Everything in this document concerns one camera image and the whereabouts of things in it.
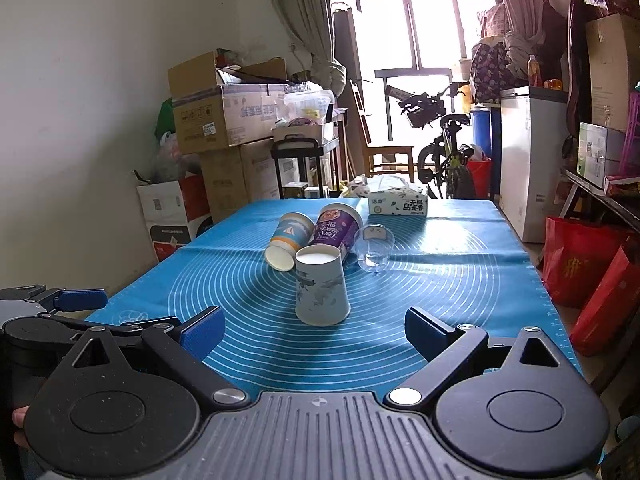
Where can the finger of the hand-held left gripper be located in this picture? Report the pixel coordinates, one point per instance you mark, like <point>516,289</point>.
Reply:
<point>82,299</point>
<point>120,321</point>

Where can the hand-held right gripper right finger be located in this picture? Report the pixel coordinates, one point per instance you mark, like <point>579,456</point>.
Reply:
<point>425,331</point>

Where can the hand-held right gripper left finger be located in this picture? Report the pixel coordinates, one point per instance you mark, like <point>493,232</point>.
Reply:
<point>202,332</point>

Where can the clear plastic cup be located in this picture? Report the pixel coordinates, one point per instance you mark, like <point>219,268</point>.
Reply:
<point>375,250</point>

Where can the white patterned paper cup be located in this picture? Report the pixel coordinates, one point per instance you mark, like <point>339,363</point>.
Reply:
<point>320,290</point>

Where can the blue sailboat paper cup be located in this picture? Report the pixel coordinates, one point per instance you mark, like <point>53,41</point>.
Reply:
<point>290,237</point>

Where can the purple paper cup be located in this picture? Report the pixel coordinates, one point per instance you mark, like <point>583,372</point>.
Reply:
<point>335,230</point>

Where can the person's left hand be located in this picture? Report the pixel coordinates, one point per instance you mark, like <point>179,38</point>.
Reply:
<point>20,427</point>

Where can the blue silicone mat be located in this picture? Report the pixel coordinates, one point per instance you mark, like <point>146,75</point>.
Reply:
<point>450,270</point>

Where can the white red cardboard box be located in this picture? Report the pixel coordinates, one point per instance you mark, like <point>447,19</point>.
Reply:
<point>170,215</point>

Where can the white green tissue box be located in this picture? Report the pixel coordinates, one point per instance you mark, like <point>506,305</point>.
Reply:
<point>397,205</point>

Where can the crumpled clear plastic bag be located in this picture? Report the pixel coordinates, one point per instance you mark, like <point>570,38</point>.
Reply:
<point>362,185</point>

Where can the large brown cardboard box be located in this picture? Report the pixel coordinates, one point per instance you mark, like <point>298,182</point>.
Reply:
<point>240,175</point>

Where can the red gift bag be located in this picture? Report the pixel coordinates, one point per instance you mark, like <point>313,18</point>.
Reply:
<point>575,265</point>
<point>610,310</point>

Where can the translucent plastic bag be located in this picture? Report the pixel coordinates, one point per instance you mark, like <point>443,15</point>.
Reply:
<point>172,160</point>

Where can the red bucket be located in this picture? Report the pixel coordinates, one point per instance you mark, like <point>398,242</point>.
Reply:
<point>481,175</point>

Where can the black folding bicycle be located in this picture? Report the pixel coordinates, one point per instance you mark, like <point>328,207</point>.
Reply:
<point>440,160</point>

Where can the wooden chair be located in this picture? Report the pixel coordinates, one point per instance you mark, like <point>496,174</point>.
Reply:
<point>385,152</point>

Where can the green plastic bag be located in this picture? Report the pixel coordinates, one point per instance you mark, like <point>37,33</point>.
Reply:
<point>164,120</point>

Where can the white chest freezer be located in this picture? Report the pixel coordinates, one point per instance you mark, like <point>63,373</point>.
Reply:
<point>530,160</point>

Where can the blue barrel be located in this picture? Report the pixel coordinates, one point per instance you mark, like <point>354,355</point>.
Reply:
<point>482,130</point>

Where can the black utility cart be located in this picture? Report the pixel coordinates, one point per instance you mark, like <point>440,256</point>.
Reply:
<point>300,147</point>

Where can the dark side table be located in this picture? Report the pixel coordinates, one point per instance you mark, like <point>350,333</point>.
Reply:
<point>600,200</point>

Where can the green white product box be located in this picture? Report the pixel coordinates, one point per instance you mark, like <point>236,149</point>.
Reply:
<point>595,152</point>

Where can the open brown cardboard box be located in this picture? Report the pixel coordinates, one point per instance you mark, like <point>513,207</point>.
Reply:
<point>192,77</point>

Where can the clear plastic storage container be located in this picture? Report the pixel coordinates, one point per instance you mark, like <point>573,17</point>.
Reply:
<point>307,105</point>

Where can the floral fabric bag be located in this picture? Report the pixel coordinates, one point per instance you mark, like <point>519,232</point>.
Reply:
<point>490,67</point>

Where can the orange drink bottle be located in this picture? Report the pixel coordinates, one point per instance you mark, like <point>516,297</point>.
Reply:
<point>535,72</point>

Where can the pink plastic rack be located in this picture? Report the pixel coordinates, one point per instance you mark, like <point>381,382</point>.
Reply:
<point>631,135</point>

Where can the tall brown cardboard box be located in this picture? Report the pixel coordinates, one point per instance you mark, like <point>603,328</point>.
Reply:
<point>612,70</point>

